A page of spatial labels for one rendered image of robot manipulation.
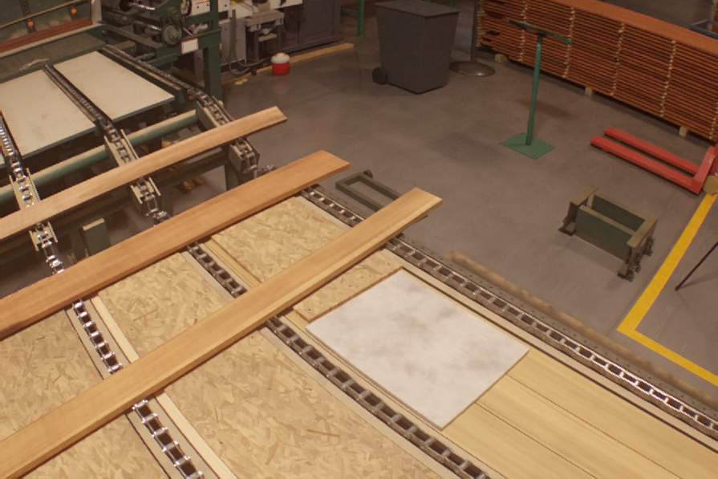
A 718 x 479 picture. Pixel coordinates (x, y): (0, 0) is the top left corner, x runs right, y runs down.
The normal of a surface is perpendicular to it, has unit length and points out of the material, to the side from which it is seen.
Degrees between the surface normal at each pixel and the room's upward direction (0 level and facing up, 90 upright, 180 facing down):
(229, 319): 0
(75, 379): 0
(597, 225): 90
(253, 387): 0
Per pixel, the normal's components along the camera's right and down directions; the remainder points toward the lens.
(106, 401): 0.03, -0.85
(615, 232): -0.71, 0.36
